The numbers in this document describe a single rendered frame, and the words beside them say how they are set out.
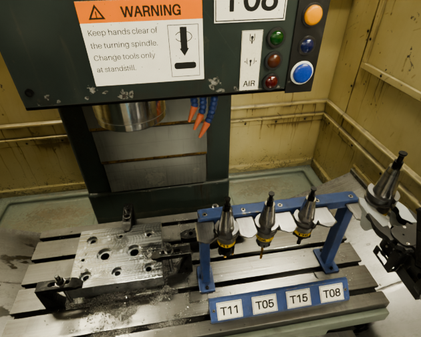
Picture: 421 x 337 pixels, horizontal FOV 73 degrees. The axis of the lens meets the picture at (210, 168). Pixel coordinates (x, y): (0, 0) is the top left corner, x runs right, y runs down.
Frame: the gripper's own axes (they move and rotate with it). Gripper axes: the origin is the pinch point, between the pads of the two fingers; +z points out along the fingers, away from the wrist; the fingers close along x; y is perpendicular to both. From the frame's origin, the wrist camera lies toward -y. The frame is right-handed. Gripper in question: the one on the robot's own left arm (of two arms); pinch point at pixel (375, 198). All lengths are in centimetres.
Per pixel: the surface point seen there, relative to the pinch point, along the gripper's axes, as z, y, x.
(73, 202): 94, 81, -108
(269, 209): 6.7, 7.5, -21.6
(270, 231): 5.5, 14.6, -20.8
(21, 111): 103, 23, -118
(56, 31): 2, -36, -57
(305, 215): 6.4, 11.2, -11.4
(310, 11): 1.2, -37.8, -24.0
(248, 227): 7.3, 14.4, -26.4
